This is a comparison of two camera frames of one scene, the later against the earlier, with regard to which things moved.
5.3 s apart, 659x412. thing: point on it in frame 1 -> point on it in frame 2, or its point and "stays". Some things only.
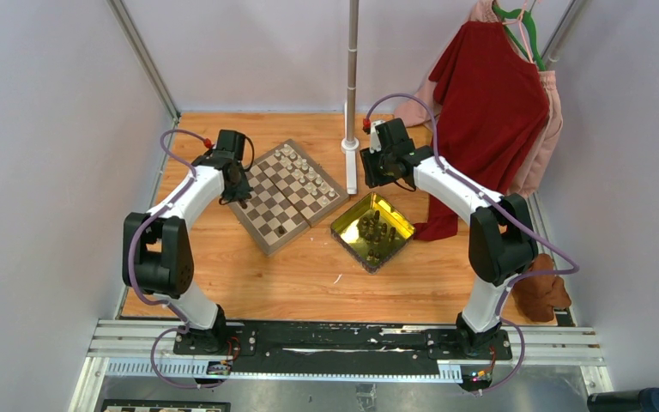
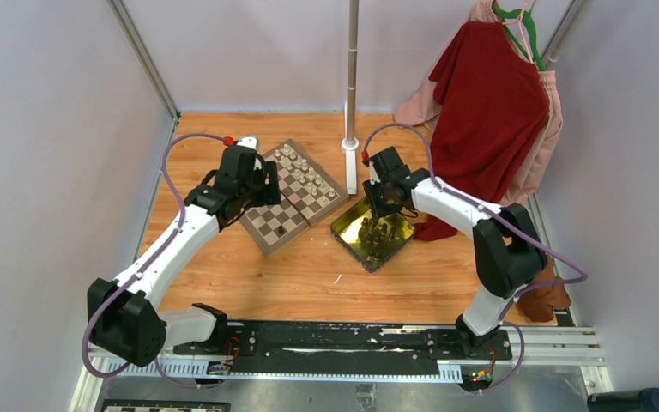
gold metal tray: [371, 233] stays
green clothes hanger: [529, 18] stays
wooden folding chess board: [291, 193] stays
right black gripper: [372, 178] -> [377, 209]
